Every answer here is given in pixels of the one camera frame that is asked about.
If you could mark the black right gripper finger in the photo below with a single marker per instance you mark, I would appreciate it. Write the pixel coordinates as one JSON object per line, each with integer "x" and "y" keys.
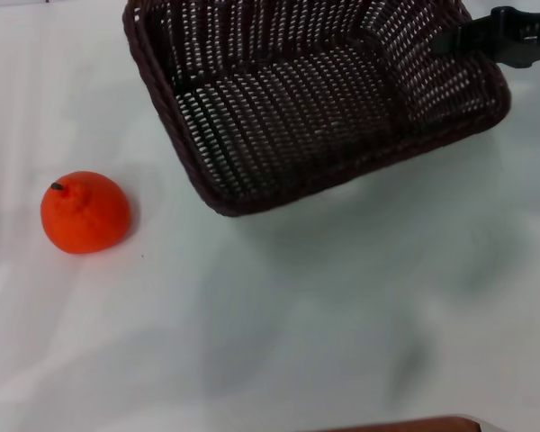
{"x": 461, "y": 38}

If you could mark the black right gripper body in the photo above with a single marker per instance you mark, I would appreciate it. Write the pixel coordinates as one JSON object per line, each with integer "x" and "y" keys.
{"x": 522, "y": 38}

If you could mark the dark woven rectangular basket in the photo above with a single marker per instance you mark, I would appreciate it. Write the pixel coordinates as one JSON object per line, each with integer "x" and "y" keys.
{"x": 306, "y": 112}

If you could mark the brown rounded edge piece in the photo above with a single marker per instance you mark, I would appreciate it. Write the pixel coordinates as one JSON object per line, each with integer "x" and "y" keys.
{"x": 400, "y": 425}

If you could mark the orange tangerine with stem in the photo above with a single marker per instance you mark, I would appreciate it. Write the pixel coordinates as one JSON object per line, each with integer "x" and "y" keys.
{"x": 85, "y": 218}

